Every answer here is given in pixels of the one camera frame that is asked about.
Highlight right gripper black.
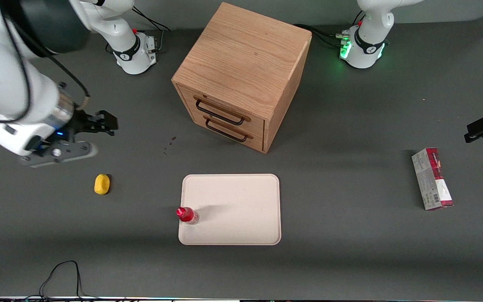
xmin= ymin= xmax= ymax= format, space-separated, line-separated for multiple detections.
xmin=62 ymin=110 xmax=119 ymax=142

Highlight red coke bottle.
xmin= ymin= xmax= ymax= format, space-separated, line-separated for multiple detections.
xmin=176 ymin=206 xmax=200 ymax=225

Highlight cream rectangular tray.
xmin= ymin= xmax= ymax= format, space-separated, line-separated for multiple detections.
xmin=178 ymin=174 xmax=282 ymax=246

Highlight yellow lemon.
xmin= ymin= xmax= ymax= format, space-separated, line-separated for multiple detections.
xmin=94 ymin=174 xmax=111 ymax=195

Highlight red plaid cardboard box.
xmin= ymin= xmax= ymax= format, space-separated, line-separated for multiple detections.
xmin=411 ymin=147 xmax=454 ymax=211

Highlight wooden drawer front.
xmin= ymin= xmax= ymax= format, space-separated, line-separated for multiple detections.
xmin=187 ymin=110 xmax=265 ymax=153
xmin=177 ymin=84 xmax=266 ymax=139

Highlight wooden drawer cabinet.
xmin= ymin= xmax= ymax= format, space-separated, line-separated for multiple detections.
xmin=171 ymin=2 xmax=312 ymax=154

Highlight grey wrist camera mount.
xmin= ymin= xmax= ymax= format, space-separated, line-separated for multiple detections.
xmin=18 ymin=141 xmax=99 ymax=169

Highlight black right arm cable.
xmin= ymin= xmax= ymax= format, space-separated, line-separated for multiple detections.
xmin=0 ymin=8 xmax=91 ymax=110

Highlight black right arm base cables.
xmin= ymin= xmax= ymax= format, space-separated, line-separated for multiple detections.
xmin=132 ymin=6 xmax=171 ymax=53

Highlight black arm base cables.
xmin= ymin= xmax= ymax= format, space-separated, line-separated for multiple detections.
xmin=293 ymin=23 xmax=351 ymax=47
xmin=132 ymin=6 xmax=171 ymax=53

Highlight black drawer handle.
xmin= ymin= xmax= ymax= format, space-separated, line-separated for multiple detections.
xmin=204 ymin=117 xmax=254 ymax=143
xmin=194 ymin=96 xmax=252 ymax=126

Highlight thin black looped cable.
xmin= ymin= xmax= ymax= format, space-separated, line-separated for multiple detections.
xmin=23 ymin=260 xmax=99 ymax=301

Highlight black left arm base cables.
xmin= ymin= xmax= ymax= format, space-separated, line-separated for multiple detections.
xmin=293 ymin=23 xmax=351 ymax=47

